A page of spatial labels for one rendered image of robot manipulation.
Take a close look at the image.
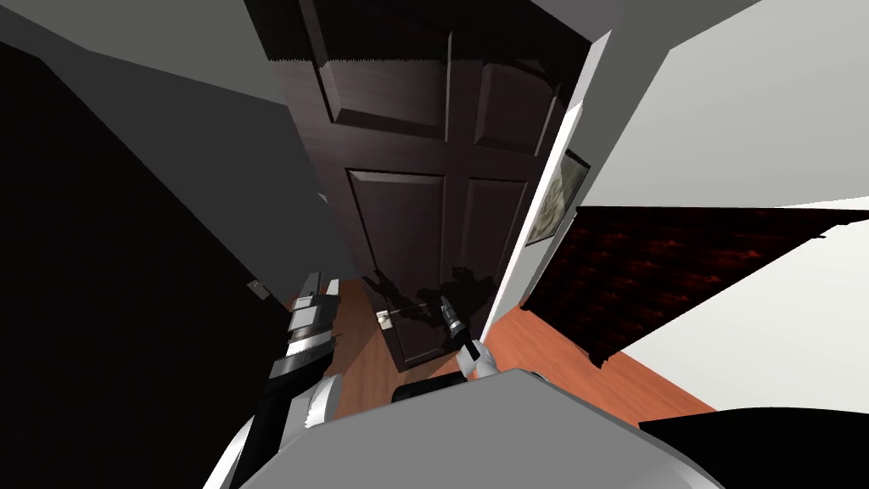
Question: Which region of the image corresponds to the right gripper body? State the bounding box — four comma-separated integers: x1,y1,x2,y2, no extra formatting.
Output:
417,266,498,329

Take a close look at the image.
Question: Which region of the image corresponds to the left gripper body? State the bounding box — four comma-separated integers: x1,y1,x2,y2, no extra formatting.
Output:
289,291,340,340

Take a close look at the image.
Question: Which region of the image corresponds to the silver door lever handle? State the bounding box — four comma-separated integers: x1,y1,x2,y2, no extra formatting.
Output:
376,304,435,332

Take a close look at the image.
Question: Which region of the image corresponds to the dark brown panelled door leaf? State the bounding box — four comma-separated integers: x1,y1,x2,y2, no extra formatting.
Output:
243,0,593,373

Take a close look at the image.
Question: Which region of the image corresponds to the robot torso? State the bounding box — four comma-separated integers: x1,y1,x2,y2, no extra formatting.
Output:
237,368,724,489

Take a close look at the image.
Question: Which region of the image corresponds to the framed picture on wall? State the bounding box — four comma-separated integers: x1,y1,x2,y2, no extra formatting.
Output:
525,149,591,246

